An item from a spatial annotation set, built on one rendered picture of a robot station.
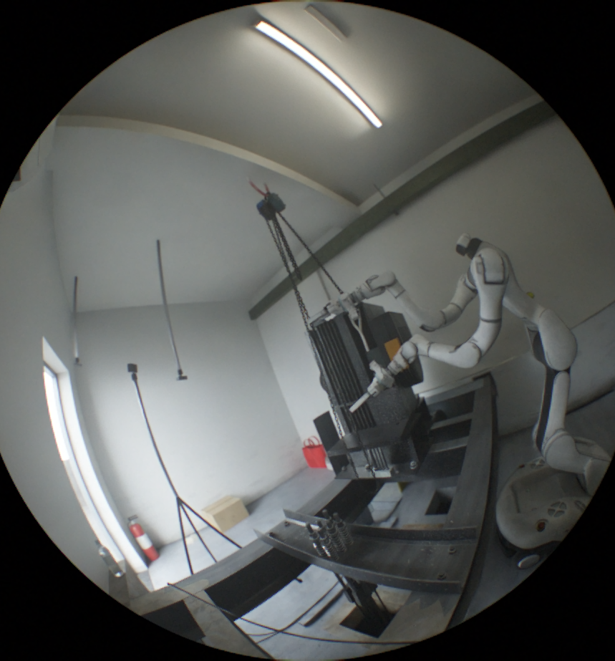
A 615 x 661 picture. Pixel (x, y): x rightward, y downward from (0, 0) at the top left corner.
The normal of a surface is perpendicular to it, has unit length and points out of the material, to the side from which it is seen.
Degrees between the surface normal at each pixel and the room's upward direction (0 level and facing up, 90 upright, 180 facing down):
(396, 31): 180
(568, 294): 90
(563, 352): 90
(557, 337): 90
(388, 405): 90
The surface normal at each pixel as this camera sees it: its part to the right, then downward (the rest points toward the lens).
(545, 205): -0.66, 0.11
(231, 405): 0.66, -0.40
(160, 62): 0.36, 0.91
